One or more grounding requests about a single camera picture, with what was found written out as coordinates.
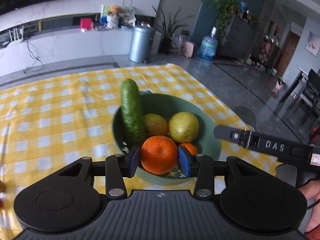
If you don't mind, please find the pink piggy heater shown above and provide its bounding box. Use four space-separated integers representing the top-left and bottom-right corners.
181 41 195 59

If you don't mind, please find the green cucumber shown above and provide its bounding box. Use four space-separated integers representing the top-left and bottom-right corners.
120 79 147 146

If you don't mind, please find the hanging ivy plant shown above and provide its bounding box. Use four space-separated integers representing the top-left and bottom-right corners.
209 0 240 38

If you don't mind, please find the orange tangerine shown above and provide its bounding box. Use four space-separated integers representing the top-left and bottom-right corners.
140 135 178 175
180 142 198 155

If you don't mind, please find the small brown longan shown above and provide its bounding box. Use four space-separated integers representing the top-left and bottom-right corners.
0 181 5 193

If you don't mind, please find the black power cable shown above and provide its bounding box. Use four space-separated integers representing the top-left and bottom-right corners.
23 41 45 75

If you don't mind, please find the large yellow-green citrus fruit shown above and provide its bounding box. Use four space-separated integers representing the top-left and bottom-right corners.
144 113 168 137

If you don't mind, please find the teddy bear toy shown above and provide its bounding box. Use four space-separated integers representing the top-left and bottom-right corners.
107 5 121 29

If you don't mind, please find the white marble tv cabinet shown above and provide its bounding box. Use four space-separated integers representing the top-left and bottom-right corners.
0 26 161 77

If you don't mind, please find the silver trash bin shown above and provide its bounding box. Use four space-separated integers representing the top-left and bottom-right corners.
129 25 156 63

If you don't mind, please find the white wifi router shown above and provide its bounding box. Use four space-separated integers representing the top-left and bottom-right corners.
8 26 24 47

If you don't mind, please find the potted green plant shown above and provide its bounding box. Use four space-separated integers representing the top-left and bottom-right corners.
152 5 194 55

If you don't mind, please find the dark grey sideboard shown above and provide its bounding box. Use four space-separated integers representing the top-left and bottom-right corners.
217 16 256 59

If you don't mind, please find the green colander bowl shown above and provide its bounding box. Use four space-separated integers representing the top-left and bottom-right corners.
111 93 222 186

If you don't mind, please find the yellow checkered tablecloth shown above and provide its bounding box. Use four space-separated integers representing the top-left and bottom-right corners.
0 63 283 240

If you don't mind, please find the red box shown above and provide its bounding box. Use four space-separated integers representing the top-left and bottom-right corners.
80 18 93 30

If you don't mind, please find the person right hand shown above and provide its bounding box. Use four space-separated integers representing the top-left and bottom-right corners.
299 180 320 232

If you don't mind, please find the yellow-green pear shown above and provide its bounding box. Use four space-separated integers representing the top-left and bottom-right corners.
168 112 200 143

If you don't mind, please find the blue water jug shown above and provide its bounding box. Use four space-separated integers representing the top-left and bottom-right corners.
197 27 218 61

